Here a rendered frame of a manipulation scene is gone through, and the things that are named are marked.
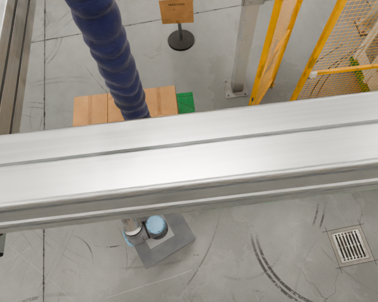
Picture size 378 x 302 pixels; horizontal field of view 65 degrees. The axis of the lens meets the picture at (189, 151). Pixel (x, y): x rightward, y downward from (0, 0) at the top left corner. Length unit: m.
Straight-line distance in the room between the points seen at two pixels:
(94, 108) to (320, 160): 3.44
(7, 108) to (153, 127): 0.42
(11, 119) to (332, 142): 0.57
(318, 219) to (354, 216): 0.41
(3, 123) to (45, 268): 3.31
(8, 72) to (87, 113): 2.97
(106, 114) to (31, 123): 1.35
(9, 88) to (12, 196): 0.40
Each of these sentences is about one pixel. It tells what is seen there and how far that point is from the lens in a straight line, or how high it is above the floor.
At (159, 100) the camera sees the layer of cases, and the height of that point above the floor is 0.54.
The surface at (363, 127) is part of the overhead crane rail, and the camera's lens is 0.35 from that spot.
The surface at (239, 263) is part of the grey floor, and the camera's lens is 3.50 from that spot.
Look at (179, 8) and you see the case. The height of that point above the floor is 0.85.
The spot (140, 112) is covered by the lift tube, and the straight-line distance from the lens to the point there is 2.35.
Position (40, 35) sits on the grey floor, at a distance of 5.52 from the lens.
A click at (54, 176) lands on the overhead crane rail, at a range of 0.32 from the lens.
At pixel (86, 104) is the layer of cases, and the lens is 3.72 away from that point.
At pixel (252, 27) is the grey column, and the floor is 1.16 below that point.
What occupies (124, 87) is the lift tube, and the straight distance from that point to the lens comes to 2.05.
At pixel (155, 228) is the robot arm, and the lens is 2.50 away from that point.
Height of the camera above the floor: 3.48
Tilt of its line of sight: 67 degrees down
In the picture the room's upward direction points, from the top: 7 degrees counter-clockwise
